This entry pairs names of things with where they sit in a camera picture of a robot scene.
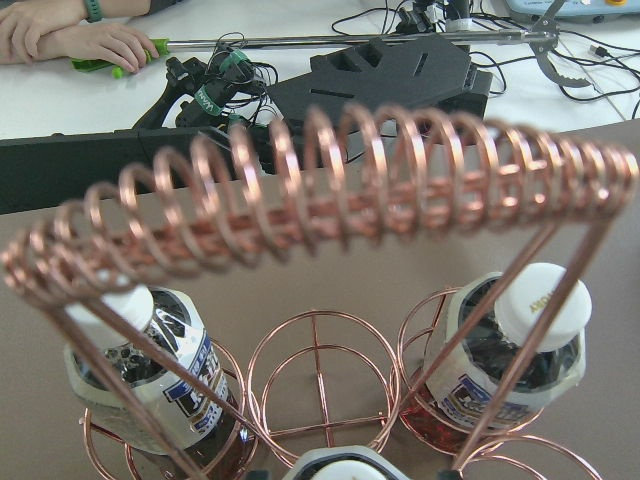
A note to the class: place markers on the black foam case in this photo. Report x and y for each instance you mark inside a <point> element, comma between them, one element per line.
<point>42,172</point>

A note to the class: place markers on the tea bottle rack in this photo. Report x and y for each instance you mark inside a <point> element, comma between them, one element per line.
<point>350,462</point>
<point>208,434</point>
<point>456,394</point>

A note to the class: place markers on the copper wire bottle rack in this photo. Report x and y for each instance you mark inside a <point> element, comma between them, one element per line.
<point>332,289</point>

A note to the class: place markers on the tea bottle rack front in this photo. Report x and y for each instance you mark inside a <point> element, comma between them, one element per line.
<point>208,434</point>

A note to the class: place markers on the black gripper device with cables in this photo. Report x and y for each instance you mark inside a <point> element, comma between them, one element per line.
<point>216,88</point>

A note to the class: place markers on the person's left hand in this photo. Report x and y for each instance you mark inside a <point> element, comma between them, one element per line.
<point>24,23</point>

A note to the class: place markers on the person's right hand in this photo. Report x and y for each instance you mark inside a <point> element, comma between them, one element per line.
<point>115,43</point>

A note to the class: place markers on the green handled reacher grabber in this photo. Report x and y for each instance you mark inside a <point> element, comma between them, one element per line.
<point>542,38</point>

